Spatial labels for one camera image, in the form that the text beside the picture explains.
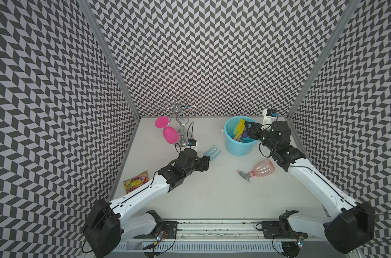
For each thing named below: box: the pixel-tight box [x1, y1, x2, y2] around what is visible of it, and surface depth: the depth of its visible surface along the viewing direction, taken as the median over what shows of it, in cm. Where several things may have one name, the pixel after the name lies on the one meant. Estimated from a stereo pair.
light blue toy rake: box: [204, 145, 222, 161], surface depth 101 cm
